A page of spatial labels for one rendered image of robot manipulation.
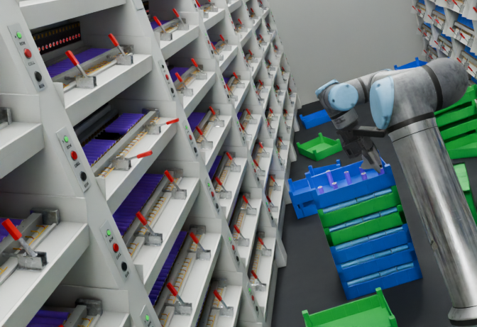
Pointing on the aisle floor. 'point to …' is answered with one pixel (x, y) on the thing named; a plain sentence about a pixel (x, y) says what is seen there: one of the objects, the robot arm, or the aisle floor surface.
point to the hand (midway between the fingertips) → (380, 167)
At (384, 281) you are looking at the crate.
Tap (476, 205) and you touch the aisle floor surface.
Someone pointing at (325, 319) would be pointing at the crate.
